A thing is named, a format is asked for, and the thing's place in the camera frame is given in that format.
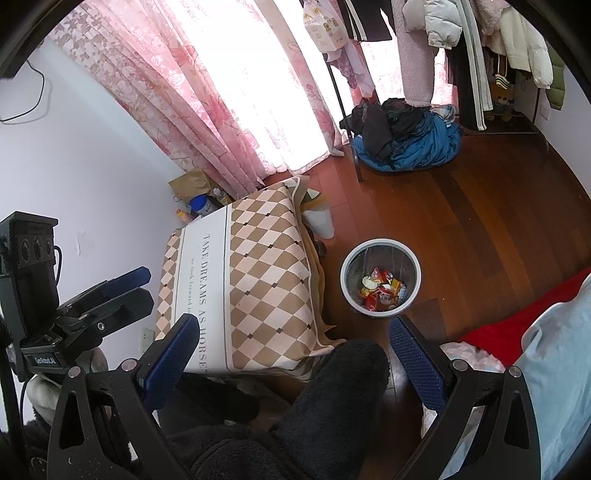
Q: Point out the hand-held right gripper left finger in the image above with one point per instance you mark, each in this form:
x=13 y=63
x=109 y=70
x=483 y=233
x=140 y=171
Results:
x=173 y=353

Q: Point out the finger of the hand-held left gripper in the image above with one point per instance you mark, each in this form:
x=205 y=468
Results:
x=131 y=278
x=124 y=307

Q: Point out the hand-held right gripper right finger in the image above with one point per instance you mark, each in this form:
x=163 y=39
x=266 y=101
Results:
x=415 y=364

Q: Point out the pile of colourful wrappers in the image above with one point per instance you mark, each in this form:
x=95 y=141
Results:
x=383 y=290

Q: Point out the white round trash bin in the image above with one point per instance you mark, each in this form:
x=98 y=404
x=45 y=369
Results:
x=355 y=258

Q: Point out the white plastic bag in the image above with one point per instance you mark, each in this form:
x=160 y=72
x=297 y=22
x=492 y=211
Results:
x=475 y=357

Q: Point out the person's left leg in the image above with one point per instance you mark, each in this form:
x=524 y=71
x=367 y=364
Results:
x=212 y=401

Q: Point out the small red capped bottle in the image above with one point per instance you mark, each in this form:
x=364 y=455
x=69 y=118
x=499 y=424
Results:
x=183 y=216

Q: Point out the black fuzzy garment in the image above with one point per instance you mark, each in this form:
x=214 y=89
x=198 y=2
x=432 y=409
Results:
x=332 y=397

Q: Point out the red blanket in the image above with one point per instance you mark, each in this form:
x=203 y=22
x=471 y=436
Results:
x=508 y=327

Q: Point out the blue lidded white jar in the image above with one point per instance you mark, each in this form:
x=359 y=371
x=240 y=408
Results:
x=202 y=206

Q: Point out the brown paper bag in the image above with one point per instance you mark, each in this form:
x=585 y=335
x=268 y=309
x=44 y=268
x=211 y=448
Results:
x=189 y=183

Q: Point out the checkered brown white tablecloth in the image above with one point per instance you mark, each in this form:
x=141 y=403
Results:
x=258 y=277

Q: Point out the clear plastic bottle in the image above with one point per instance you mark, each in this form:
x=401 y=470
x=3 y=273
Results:
x=219 y=196

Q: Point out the light blue cloth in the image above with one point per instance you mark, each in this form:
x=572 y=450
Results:
x=563 y=369

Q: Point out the white plastic container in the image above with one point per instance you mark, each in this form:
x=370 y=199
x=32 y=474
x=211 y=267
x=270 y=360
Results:
x=319 y=222

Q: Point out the pink floral curtain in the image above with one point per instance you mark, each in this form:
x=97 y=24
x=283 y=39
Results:
x=207 y=83

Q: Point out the pile of black clothes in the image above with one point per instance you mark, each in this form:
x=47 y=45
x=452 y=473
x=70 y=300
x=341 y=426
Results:
x=392 y=122

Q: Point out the black metal clothes rack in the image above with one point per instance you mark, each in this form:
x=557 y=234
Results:
x=344 y=120

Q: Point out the pink fluffy robe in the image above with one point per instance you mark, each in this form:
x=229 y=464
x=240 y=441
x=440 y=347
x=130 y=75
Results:
x=418 y=64

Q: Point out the black white striped pants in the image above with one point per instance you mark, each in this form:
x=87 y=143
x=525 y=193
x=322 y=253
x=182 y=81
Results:
x=471 y=69

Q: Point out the light pink printed garment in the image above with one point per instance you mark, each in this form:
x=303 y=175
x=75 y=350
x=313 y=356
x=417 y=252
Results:
x=355 y=69

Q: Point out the green jacket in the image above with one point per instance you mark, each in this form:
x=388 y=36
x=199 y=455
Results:
x=557 y=81

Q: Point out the yellow white printed bag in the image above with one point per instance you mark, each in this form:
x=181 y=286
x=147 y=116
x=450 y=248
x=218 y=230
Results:
x=323 y=25

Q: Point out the cream white jacket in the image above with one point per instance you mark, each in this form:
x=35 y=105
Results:
x=526 y=46

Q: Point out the white puffer jacket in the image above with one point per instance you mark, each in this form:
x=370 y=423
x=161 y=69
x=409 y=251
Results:
x=441 y=23

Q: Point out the black garment with white stripes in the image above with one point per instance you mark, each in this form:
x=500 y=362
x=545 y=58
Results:
x=369 y=18

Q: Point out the white wall socket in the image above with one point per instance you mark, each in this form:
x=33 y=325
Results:
x=545 y=110
x=147 y=337

